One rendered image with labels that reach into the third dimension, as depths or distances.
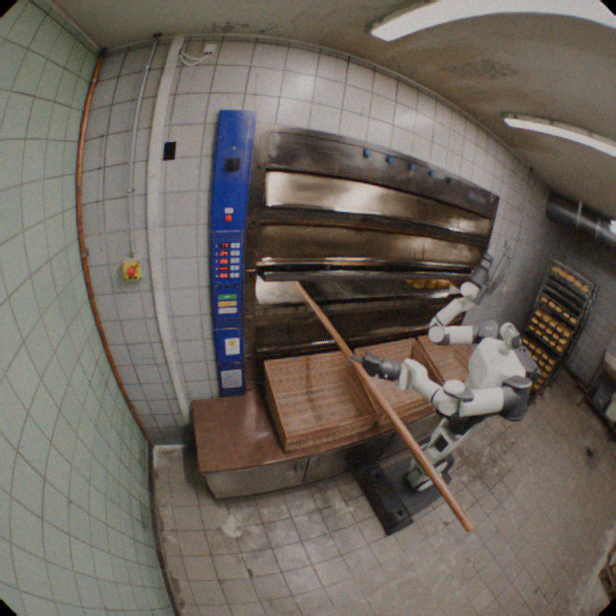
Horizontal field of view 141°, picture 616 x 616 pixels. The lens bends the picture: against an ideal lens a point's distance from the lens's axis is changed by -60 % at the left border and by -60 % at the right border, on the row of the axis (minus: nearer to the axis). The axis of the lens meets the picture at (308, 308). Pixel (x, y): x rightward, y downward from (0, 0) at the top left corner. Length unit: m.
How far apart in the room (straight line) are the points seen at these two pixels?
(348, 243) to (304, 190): 0.38
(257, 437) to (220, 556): 0.93
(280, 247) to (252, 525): 1.72
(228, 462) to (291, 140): 1.59
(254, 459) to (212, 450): 0.23
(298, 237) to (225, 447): 1.16
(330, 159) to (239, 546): 2.27
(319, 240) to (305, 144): 0.49
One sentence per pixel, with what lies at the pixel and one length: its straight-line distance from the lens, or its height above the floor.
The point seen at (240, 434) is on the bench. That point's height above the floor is 0.58.
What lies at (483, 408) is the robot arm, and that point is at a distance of 0.97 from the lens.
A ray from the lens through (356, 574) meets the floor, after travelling 1.94.
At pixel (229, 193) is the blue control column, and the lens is 1.16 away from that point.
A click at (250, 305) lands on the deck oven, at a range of 1.38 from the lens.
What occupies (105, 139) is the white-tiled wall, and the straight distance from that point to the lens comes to 1.31.
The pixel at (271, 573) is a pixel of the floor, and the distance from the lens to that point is 1.87.
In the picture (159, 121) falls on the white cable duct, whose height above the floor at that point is 2.11.
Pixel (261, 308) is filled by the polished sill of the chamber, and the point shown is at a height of 1.18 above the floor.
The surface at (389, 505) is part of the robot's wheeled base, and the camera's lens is 1.91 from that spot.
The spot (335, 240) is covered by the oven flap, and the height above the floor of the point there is 1.55.
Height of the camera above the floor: 1.87
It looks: 28 degrees down
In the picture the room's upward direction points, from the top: 8 degrees clockwise
